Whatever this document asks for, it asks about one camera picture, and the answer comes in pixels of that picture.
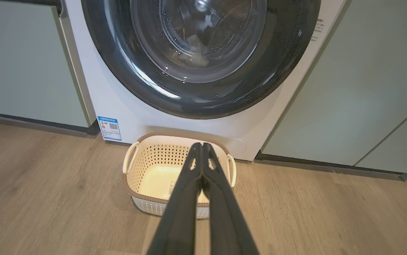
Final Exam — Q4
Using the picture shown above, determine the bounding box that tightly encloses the pale green cabinet with handle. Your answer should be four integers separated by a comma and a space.
0, 0, 100, 136

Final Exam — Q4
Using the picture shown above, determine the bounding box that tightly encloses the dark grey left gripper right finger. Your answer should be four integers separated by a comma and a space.
202, 142, 260, 255

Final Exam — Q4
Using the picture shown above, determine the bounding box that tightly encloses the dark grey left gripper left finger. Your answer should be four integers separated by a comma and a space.
146, 142, 204, 255

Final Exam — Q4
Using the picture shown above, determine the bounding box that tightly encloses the white washing machine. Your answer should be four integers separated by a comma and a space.
60, 0, 347, 162

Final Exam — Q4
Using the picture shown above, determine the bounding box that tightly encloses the printed text notice on washer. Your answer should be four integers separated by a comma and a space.
311, 18, 325, 43

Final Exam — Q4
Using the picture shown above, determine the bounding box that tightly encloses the cream perforated laundry basket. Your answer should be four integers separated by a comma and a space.
122, 132, 237, 220

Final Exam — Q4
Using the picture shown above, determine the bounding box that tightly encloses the round black glass washer door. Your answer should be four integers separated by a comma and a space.
81, 0, 322, 120

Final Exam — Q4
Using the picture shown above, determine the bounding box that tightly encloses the black cabinet handle bar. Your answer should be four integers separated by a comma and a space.
9, 0, 63, 15

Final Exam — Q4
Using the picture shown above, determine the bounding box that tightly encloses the round white filter cover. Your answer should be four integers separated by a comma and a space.
226, 137, 247, 155

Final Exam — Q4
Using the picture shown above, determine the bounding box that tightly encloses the blue energy label sticker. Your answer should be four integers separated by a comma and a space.
97, 115, 122, 142

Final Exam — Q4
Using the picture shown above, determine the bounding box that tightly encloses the steel washer drum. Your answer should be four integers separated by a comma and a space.
159, 0, 254, 68

